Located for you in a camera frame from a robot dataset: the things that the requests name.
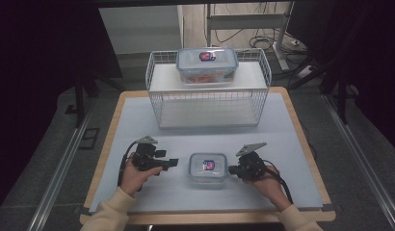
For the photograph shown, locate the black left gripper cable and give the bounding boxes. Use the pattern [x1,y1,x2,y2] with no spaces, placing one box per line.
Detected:
[117,141,140,188]

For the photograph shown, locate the person's left hand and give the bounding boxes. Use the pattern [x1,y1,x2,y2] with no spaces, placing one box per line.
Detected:
[119,153,164,197]

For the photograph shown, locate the black stand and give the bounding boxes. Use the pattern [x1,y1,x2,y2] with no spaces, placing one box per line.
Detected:
[72,71,126,129]
[288,52,353,126]

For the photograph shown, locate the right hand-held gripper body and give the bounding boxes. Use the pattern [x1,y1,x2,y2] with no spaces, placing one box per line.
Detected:
[235,141,268,181]

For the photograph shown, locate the white wire shelf rack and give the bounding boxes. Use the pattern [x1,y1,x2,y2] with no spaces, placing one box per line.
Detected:
[145,47,273,130]

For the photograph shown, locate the light blue table mat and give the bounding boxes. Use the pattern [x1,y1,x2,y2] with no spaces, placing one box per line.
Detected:
[89,92,324,215]

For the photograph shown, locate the white power strip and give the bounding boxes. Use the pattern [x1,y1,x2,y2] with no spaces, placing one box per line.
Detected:
[296,64,314,80]

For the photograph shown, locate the black floor cables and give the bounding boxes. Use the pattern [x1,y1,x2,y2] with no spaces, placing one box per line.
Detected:
[214,27,310,66]

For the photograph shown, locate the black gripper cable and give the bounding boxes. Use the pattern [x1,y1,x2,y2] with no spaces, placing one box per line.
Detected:
[117,141,140,188]
[262,159,295,205]

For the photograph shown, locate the person's right hand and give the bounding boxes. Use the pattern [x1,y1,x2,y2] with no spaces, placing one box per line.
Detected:
[243,166,293,212]

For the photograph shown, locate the white board panel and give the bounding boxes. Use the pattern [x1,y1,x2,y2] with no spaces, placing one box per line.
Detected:
[98,4,184,56]

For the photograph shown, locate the small clear food container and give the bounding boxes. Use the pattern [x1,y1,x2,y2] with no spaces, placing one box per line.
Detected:
[187,152,229,185]

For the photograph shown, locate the large clear food container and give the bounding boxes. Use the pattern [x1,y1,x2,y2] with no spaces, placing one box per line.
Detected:
[175,46,240,87]

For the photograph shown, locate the white metal desk frame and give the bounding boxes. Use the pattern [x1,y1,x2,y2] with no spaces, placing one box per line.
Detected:
[204,2,294,72]

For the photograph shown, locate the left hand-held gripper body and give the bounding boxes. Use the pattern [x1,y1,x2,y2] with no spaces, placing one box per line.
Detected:
[131,135,170,176]

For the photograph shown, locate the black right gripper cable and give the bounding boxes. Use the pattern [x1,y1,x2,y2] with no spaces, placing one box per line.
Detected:
[262,159,295,205]

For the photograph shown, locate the aluminium floor rail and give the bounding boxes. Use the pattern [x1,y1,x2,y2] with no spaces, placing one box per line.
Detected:
[323,94,395,231]
[26,98,97,231]

